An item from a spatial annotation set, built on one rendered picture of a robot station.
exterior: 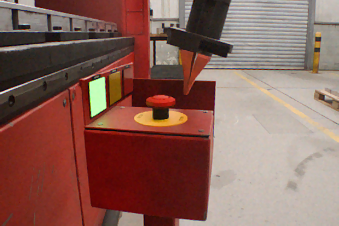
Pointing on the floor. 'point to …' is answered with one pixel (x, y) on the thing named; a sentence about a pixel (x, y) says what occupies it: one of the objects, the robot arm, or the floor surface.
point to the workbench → (177, 72)
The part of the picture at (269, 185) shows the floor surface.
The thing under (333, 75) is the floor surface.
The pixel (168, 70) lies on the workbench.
